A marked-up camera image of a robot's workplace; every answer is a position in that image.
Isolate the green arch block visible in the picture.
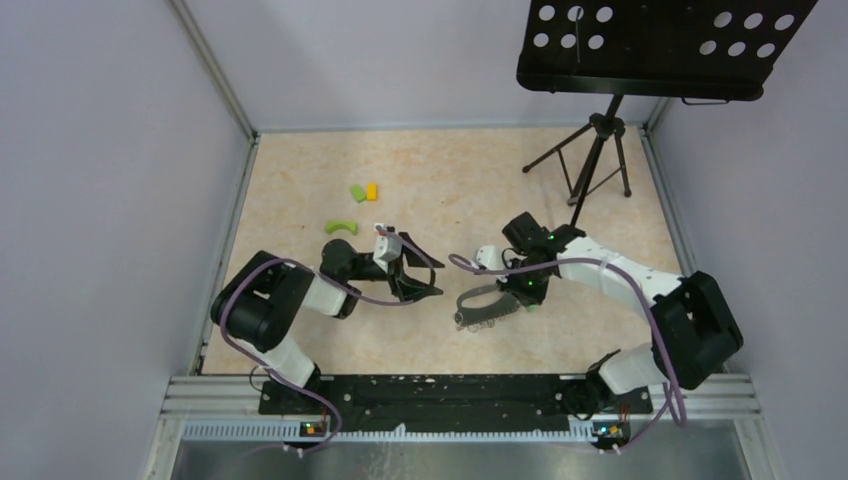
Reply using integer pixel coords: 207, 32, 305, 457
324, 220, 359, 236

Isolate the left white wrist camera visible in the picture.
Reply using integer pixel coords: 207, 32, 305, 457
372, 223, 402, 272

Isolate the grey slotted cable duct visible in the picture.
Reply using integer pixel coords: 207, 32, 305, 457
182, 420, 597, 443

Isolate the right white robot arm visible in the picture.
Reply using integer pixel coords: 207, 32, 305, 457
477, 212, 744, 412

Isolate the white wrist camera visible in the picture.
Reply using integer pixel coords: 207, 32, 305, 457
472, 245, 506, 271
372, 223, 402, 272

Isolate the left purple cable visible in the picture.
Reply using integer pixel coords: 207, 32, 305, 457
218, 228, 437, 457

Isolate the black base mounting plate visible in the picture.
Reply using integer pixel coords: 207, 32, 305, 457
258, 374, 653, 433

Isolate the light green flat block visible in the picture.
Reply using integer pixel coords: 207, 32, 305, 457
350, 185, 367, 203

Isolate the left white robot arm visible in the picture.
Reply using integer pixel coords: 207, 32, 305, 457
210, 224, 444, 414

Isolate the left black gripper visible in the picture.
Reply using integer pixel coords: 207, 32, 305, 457
346, 232, 444, 302

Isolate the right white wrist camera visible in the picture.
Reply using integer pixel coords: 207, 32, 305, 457
472, 245, 506, 271

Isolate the black music stand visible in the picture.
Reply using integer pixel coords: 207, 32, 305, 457
515, 0, 819, 230

